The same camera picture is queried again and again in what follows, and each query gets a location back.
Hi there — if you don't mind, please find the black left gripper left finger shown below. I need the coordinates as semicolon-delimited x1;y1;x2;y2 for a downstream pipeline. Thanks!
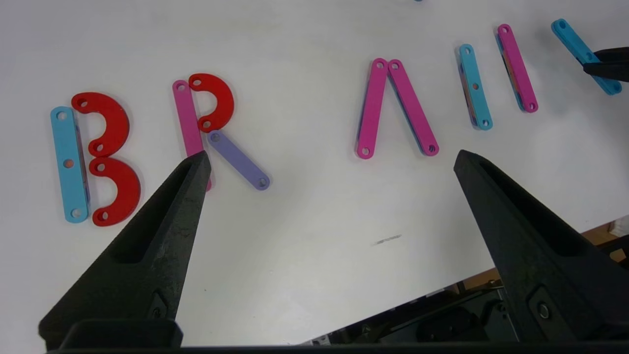
38;150;212;351

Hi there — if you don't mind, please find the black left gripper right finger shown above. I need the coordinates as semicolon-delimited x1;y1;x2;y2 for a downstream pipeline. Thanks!
453;149;629;345

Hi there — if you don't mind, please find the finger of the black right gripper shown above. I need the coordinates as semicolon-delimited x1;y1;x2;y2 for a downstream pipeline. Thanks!
594;47;629;63
583;61;629;83

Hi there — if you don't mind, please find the short blue bar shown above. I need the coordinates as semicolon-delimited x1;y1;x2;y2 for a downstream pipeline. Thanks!
551;19;623;96

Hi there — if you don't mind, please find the pink bar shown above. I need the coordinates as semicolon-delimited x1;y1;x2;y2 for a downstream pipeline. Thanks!
172;80;213;192
388;59;440;157
496;24;539;113
356;58;389;160

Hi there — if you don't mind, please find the short purple bar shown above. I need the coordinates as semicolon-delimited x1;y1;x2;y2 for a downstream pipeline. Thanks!
207;130;271;191

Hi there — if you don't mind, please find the small red arc piece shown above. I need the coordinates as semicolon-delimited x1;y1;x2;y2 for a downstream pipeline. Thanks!
188;73;235;132

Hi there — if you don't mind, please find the large red arc piece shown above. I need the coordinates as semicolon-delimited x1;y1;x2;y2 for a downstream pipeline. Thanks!
88;157;142;227

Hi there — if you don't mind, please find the long blue flat bar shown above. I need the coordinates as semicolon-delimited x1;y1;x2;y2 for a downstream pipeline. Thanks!
50;106;90;224

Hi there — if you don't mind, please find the blue bar with three holes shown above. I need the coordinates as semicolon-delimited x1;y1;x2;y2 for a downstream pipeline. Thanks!
458;44;493;131

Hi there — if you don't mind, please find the medium red arc piece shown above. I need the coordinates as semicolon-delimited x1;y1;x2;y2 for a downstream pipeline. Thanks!
71;92;131;158

